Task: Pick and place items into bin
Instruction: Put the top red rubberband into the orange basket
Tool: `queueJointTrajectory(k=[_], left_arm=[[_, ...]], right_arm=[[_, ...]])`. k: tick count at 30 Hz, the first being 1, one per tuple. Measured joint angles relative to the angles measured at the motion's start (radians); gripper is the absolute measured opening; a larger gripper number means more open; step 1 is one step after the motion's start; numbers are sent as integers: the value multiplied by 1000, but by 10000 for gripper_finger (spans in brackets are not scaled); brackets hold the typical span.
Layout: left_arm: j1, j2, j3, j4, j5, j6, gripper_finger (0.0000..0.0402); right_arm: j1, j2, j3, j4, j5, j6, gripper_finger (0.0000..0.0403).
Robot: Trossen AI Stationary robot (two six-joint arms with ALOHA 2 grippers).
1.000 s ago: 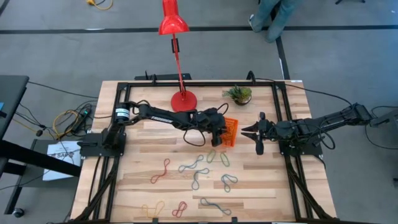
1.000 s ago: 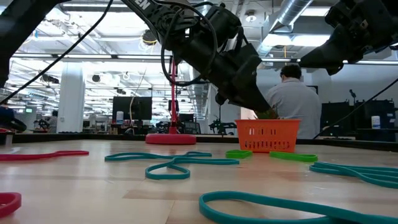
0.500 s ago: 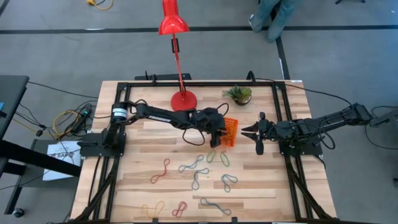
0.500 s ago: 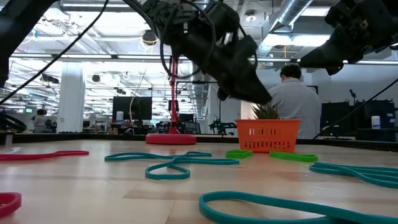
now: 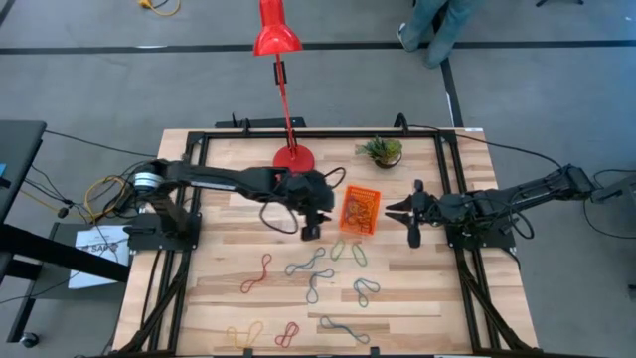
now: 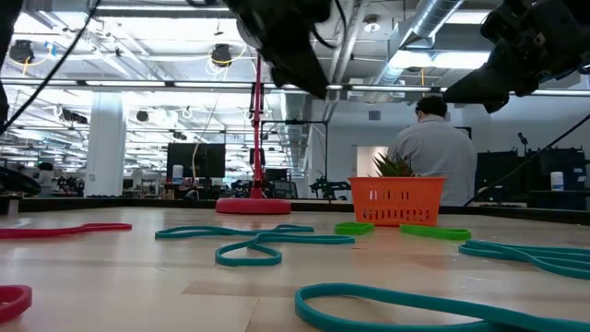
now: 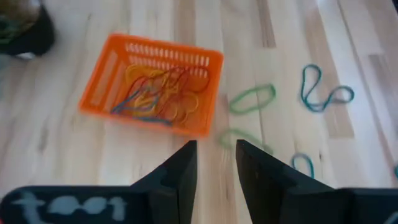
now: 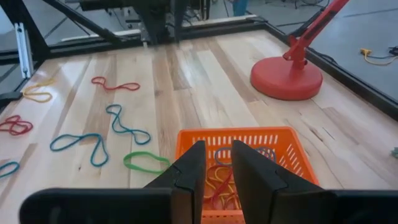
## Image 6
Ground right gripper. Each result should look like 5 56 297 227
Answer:
442 0 590 114

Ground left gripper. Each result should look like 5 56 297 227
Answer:
223 0 333 101

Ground orange plastic basket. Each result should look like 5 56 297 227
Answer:
348 176 447 228

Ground green rubber band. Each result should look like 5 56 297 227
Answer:
399 223 473 242
333 221 376 236

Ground teal rubber band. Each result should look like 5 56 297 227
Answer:
214 231 357 267
154 223 315 241
457 238 590 281
294 282 590 332

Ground small red rubber band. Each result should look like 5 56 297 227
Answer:
0 284 33 324

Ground ceiling light panel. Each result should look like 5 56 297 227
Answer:
389 49 490 70

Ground person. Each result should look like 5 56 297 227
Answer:
35 160 55 197
386 94 478 207

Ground black ceiling device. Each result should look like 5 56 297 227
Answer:
210 43 233 68
8 40 36 64

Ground black monitor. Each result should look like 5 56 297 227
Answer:
527 147 589 193
166 142 227 180
474 149 526 204

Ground small potted green plant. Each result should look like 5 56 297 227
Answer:
372 153 416 179

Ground red desk lamp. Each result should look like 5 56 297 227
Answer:
215 53 292 216

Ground white pillar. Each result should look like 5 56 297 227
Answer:
84 90 127 198

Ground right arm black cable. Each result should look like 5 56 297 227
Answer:
463 113 590 207

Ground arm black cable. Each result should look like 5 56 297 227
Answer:
463 113 590 207
0 0 102 135

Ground silver ventilation duct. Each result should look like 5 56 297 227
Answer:
368 0 465 93

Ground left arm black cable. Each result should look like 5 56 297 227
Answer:
0 0 102 135

